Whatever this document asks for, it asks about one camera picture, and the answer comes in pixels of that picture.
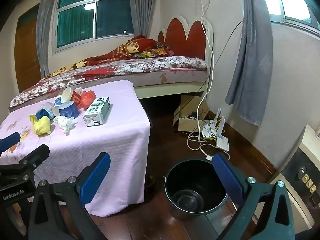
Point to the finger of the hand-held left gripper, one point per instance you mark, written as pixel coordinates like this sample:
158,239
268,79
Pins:
10,141
37,153

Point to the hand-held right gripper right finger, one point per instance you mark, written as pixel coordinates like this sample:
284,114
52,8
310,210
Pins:
228,177

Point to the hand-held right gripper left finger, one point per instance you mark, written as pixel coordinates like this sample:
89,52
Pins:
95,177

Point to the yellow plastic bag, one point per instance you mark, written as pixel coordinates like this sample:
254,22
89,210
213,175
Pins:
42,126

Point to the black plastic bucket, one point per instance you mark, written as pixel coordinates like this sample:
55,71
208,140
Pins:
195,175

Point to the white tissue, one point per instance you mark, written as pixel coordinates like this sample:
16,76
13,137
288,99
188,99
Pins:
65,123

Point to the blue plastic bag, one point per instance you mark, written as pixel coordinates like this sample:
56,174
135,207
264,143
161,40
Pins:
42,113

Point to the clear plastic bag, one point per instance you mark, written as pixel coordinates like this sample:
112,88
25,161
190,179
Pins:
46,105

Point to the blue paper cup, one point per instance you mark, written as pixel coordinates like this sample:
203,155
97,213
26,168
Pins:
71,110
57,103

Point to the green white milk carton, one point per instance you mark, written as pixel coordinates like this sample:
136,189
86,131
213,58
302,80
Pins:
96,112

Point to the red packet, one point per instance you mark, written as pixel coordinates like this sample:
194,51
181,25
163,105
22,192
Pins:
75,97

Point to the red plastic bag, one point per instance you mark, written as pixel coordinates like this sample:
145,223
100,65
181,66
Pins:
87,98

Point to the white power adapter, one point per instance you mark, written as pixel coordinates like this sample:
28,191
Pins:
209,157

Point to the white flat modem box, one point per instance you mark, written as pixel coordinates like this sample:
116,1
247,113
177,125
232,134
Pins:
222,143

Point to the white router with antennas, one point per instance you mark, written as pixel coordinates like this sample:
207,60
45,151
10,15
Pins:
207,131

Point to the open cardboard box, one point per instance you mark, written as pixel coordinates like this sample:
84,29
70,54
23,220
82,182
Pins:
187,125

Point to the brown wooden door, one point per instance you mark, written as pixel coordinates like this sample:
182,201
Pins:
25,55

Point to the grey curtain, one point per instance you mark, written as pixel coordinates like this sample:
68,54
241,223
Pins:
43,30
250,67
142,10

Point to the floral mattress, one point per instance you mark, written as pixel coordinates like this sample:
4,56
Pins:
155,65

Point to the red printed blanket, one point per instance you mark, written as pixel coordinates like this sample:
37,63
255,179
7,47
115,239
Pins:
135,45

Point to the white bed frame red headboard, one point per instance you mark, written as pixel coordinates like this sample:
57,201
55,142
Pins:
190,35

